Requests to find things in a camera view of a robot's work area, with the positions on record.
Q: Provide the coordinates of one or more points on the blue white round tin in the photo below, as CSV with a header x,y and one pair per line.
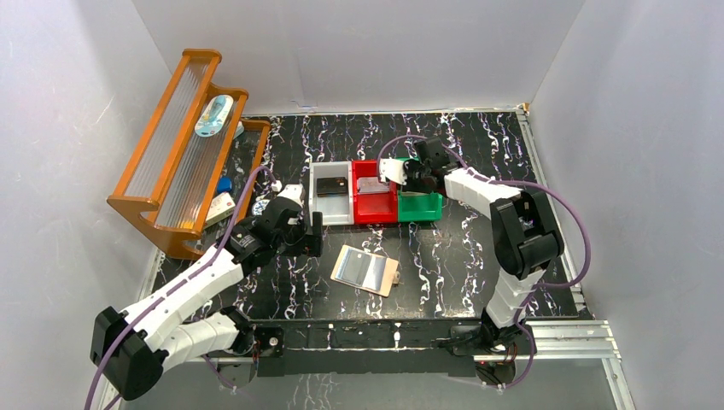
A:
x,y
259,207

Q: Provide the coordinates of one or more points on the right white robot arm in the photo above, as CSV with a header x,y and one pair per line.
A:
x,y
526,238

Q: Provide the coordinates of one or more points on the beige leather card holder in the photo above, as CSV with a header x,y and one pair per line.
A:
x,y
391,277

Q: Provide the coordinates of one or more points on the green plastic bin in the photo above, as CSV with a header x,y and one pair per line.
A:
x,y
417,202

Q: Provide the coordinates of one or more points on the black card in white bin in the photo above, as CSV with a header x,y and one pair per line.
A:
x,y
331,186

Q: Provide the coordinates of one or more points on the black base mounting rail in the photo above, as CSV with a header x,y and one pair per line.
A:
x,y
367,345

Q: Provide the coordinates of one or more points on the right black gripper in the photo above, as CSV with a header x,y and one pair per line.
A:
x,y
408,167

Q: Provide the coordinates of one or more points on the silver card in red bin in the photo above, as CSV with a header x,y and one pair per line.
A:
x,y
371,186

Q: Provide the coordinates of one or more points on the white plastic bin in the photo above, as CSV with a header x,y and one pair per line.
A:
x,y
337,210

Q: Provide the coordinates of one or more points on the blue bottle cap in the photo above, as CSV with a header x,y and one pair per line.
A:
x,y
224,185

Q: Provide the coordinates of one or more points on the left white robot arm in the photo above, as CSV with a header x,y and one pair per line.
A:
x,y
133,347

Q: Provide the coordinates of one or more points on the red plastic bin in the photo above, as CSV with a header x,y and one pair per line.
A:
x,y
372,208

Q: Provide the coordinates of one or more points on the wooden three-tier shelf rack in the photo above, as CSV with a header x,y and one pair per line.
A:
x,y
168,185

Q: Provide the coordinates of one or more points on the white red small box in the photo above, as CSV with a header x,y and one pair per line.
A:
x,y
221,207

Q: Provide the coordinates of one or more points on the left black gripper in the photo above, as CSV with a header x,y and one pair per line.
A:
x,y
316,233

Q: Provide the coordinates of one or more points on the dark grey card in holder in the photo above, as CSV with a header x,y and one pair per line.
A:
x,y
351,269

